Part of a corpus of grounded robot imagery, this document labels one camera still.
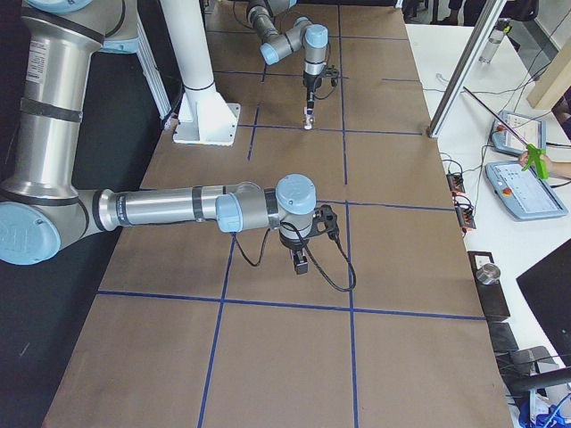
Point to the brown paper table cover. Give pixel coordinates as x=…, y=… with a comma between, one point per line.
x=191, y=328

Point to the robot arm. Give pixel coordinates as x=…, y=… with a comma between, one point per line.
x=85, y=131
x=311, y=37

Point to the aluminium profile post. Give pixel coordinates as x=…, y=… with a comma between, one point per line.
x=489, y=16

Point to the green air blow gun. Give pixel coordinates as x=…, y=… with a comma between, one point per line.
x=507, y=127

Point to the steel cup on black box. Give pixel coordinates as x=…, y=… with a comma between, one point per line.
x=488, y=274

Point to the white PPR valve with handle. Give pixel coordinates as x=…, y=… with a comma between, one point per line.
x=308, y=121

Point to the teach pendant far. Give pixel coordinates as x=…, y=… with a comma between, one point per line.
x=531, y=129

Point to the teach pendant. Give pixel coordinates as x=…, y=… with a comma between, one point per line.
x=525, y=196
x=531, y=129

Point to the black monitor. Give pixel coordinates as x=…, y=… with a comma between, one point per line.
x=546, y=289

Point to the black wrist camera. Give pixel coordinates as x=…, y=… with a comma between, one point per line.
x=333, y=74
x=324, y=222

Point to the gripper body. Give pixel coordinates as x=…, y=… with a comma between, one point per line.
x=292, y=243
x=310, y=84

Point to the water bottle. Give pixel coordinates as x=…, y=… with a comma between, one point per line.
x=501, y=28

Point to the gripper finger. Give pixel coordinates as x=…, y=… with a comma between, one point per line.
x=310, y=103
x=300, y=262

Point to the black power strip with cables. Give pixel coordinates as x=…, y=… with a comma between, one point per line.
x=456, y=183

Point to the teach pendant near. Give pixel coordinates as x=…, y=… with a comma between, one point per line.
x=525, y=196

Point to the white camera support column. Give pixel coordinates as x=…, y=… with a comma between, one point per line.
x=204, y=116

